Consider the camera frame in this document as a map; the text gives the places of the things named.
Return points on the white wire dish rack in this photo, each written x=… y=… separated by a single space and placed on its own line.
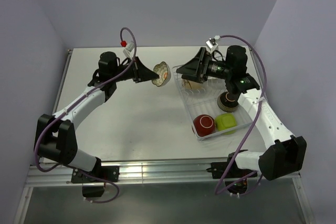
x=204 y=101

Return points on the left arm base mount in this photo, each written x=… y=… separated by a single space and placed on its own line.
x=94 y=184

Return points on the brown rimmed beige bowl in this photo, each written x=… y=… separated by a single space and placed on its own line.
x=227 y=102

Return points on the red bowl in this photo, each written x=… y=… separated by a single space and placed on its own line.
x=204 y=125

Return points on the flower shaped patterned dish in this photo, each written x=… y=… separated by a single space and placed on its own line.
x=163 y=71

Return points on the beige bowl with flower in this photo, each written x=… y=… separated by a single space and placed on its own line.
x=191 y=85

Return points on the white square bowl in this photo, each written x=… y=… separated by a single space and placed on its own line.
x=225 y=121

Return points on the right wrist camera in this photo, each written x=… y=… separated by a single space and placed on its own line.
x=212 y=44

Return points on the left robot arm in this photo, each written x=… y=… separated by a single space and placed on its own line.
x=56 y=134

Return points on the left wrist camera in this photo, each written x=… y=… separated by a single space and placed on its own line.
x=128 y=47

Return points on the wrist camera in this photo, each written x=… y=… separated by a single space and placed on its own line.
x=128 y=47
x=212 y=44

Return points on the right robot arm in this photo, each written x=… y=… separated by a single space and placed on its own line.
x=284 y=152

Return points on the aluminium frame rail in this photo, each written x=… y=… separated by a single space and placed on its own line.
x=145 y=172

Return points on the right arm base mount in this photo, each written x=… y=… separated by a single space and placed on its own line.
x=218 y=168

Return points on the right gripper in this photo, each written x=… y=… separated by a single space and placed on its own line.
x=194 y=70

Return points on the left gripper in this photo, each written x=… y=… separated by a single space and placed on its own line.
x=141 y=73

